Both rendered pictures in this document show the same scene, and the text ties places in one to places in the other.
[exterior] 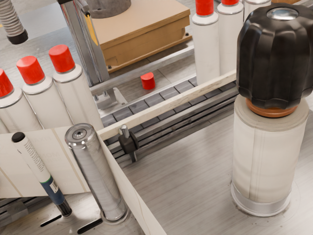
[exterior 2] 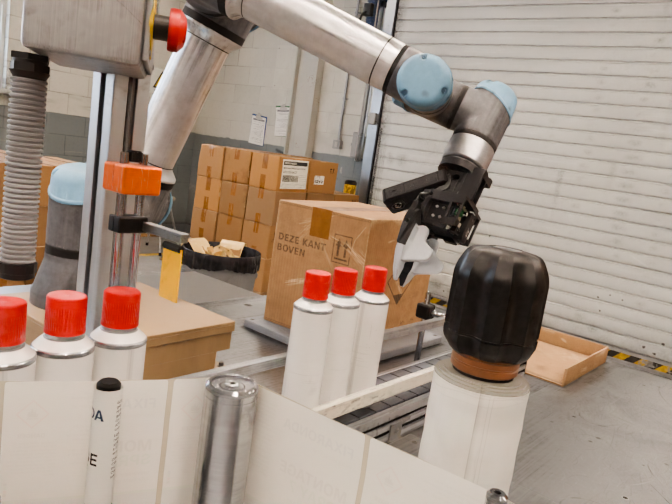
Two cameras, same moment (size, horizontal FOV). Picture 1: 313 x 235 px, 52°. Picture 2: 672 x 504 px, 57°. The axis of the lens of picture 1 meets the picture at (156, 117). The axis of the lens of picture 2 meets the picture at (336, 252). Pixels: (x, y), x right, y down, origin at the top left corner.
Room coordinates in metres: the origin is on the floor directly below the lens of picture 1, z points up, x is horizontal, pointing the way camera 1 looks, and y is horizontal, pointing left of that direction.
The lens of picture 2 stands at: (-0.10, 0.27, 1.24)
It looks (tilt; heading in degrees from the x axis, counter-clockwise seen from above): 9 degrees down; 327
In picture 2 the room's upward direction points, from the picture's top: 8 degrees clockwise
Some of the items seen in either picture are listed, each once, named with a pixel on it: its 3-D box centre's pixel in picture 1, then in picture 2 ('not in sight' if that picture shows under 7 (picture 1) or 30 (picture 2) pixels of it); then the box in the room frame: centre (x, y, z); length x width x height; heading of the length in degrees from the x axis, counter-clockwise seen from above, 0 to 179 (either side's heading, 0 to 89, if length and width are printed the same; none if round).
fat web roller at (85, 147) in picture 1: (99, 178); (217, 502); (0.29, 0.10, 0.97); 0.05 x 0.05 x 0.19
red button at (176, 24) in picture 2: not in sight; (169, 29); (0.49, 0.11, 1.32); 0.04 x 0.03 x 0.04; 164
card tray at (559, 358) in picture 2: not in sight; (532, 347); (0.84, -0.92, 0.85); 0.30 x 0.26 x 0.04; 109
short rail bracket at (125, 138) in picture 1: (131, 147); not in sight; (0.41, 0.06, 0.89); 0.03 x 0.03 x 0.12; 19
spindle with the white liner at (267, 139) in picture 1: (268, 124); (475, 410); (0.27, -0.14, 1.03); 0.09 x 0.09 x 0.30
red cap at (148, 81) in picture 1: (147, 80); not in sight; (0.67, 0.00, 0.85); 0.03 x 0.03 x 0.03
